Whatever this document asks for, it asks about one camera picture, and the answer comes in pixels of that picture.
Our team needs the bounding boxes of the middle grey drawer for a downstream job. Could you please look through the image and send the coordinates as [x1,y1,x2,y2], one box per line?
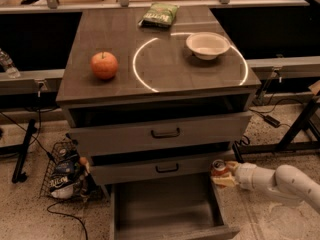
[90,150,234,185]

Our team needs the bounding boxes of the black left table leg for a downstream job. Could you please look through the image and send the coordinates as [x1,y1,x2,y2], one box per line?
[12,119,37,183]

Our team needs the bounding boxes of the red apple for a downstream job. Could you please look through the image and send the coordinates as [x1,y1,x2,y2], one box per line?
[90,52,118,80]

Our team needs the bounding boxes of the black floor cable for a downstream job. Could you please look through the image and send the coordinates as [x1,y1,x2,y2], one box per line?
[46,201,89,240]

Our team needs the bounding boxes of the top grey drawer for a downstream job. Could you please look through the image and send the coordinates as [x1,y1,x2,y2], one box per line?
[70,112,252,156]

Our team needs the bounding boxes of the bottom grey open drawer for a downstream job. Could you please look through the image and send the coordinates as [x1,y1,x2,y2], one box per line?
[110,173,240,240]

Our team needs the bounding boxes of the dark chip bag in basket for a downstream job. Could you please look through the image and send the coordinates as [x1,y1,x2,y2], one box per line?
[49,160,79,197]

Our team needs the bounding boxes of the grey three-drawer cabinet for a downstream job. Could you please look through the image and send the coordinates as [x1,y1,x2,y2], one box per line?
[55,5,262,240]

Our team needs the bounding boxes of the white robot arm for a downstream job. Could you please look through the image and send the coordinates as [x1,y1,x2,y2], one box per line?
[210,159,320,213]

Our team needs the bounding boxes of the black wire basket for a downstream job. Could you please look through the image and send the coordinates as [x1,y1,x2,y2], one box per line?
[40,141,100,200]

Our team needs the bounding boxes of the white bowl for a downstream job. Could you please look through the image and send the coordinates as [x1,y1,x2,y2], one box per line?
[186,32,231,60]

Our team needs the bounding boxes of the red coke can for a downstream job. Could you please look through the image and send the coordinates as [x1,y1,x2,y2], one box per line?
[211,159,229,177]

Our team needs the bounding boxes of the green chip bag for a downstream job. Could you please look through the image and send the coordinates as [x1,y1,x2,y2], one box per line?
[138,3,179,28]

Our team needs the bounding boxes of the black power adapter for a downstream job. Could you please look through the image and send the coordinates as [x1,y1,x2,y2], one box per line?
[263,115,280,128]

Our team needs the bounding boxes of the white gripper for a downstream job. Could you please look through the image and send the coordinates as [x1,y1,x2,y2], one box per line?
[211,161,264,190]

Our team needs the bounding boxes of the black right table frame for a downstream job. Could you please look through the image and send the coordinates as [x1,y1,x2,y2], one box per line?
[232,95,320,191]

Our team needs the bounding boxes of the clear plastic water bottle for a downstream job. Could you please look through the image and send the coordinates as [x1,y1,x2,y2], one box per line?
[0,48,20,78]

